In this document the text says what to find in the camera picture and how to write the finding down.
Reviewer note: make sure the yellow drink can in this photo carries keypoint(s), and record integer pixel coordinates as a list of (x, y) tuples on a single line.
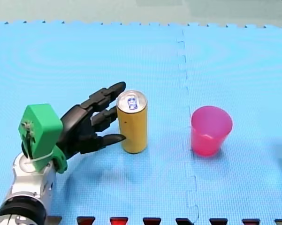
[(133, 126)]

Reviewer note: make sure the pink plastic cup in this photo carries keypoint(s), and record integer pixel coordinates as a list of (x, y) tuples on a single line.
[(210, 131)]

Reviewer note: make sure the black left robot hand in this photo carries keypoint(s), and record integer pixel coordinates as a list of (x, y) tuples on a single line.
[(75, 124)]

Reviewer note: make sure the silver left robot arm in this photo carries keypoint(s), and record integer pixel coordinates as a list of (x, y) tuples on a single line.
[(38, 131)]

